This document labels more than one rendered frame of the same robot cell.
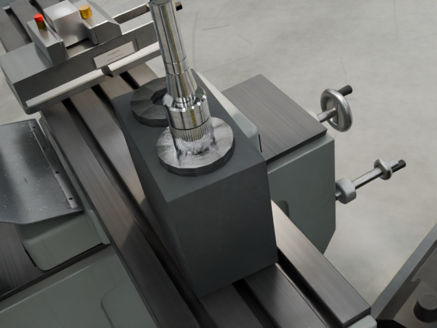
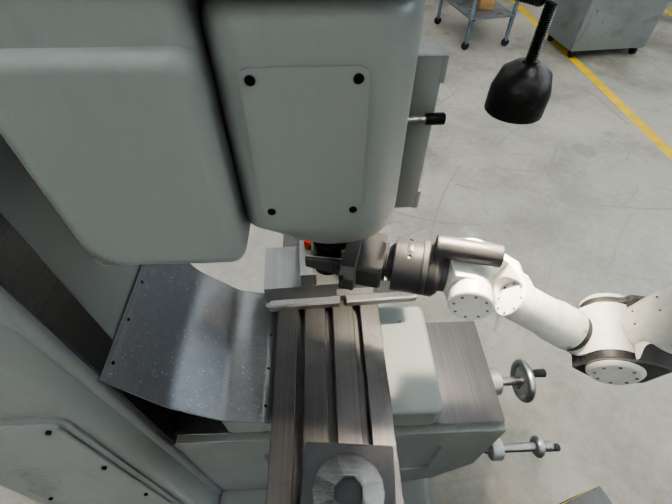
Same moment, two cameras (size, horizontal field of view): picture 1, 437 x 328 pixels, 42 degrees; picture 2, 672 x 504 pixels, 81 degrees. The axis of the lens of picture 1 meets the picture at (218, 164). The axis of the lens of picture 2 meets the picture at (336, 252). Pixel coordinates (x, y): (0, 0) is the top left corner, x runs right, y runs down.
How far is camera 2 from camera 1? 51 cm
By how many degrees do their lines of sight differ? 14
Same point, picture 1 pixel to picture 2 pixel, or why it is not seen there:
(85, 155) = (287, 390)
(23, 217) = (222, 412)
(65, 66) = (310, 289)
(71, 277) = (247, 442)
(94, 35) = not seen: hidden behind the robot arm
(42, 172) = (258, 362)
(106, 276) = not seen: hidden behind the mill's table
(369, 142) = (540, 351)
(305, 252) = not seen: outside the picture
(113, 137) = (317, 382)
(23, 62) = (282, 266)
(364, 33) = (583, 248)
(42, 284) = (225, 436)
